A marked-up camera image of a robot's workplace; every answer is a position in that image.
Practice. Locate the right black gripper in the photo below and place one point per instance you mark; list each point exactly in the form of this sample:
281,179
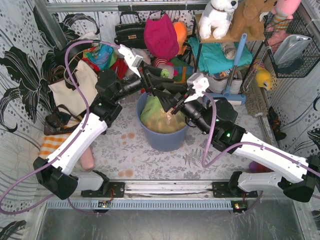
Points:
179,103

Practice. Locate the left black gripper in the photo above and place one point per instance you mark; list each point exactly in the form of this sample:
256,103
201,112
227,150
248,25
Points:
146,80

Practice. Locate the green plastic trash bag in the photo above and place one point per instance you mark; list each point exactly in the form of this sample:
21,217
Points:
157,120

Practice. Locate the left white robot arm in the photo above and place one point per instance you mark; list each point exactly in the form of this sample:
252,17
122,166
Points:
55,172

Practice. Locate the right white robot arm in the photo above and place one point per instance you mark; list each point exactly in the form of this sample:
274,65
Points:
293,175

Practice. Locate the magenta cloth bag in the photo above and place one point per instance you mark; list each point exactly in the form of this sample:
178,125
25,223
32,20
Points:
160,38

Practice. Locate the blue grey trash bin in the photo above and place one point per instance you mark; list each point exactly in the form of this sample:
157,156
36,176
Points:
160,141

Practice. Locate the cream canvas tote bag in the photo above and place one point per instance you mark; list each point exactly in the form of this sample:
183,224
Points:
87,80

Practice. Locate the dark brown leather bag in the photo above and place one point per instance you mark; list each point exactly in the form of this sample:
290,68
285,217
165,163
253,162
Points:
56,122

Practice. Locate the pink white plush pig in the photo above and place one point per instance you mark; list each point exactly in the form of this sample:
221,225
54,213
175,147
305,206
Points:
167,68

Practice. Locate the white plush lamb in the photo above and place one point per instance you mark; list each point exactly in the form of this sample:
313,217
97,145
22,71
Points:
143,54

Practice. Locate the rainbow striped cloth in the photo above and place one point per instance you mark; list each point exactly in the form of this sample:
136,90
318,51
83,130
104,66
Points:
182,70

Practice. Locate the red garment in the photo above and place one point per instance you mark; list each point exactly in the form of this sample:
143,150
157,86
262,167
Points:
118,66

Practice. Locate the black leather handbag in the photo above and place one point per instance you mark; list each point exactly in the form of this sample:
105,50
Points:
130,35

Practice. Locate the teal folded cloth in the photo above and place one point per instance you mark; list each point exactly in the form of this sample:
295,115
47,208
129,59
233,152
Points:
212,59

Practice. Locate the colourful patterned cloth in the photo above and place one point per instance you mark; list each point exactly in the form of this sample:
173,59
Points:
99,57

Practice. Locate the white plush dog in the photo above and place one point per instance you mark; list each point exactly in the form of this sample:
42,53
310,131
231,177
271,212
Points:
216,18

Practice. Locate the black round hat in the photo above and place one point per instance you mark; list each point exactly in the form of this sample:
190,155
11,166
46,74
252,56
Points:
74,48

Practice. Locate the yellow plush duck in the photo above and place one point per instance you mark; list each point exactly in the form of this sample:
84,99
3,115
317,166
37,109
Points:
262,76

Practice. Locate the brown teddy bear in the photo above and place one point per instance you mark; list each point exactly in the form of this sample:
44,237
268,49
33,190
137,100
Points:
247,15

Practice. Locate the pink plush cylinder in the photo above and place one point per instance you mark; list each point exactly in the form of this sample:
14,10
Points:
87,160

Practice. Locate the black orange small toy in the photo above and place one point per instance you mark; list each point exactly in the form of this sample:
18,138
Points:
275,124

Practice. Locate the orange white checked towel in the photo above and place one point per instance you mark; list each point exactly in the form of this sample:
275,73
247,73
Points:
51,143

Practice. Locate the silver foil pouch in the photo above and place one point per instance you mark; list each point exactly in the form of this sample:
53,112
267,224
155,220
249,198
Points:
290,48

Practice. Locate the pink plush toy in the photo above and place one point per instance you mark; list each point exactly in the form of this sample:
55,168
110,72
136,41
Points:
283,14

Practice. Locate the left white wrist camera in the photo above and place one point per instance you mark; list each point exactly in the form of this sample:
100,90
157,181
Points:
133,60

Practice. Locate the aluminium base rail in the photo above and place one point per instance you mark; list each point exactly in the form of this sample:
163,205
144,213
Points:
157,195

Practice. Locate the black wire basket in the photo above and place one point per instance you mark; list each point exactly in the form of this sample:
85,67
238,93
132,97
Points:
305,62

